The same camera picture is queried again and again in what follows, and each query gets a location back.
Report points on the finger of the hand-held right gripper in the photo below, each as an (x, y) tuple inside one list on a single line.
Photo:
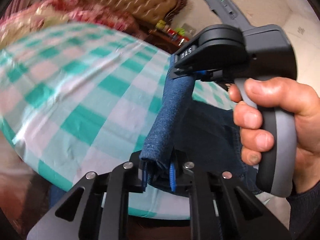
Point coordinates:
[(180, 73)]

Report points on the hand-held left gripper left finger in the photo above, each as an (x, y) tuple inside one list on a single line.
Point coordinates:
[(144, 177)]

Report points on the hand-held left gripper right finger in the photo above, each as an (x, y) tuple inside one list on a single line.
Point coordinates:
[(173, 177)]

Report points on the blue denim pants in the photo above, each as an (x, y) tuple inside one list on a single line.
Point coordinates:
[(170, 110)]

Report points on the person's right forearm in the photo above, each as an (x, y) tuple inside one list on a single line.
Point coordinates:
[(305, 210)]

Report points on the person's right hand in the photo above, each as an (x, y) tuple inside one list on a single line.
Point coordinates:
[(307, 130)]

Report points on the dark wooden nightstand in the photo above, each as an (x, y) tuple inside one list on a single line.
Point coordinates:
[(160, 40)]

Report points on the red box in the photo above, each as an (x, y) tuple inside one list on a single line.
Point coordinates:
[(173, 33)]

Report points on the green jar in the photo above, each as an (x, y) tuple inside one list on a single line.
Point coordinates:
[(161, 23)]

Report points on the red floral bedding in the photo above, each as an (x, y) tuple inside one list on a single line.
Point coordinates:
[(100, 15)]

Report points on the teal white checked tablecloth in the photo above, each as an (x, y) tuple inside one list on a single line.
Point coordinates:
[(75, 92)]

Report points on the grey wall socket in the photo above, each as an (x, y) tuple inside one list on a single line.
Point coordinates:
[(188, 27)]

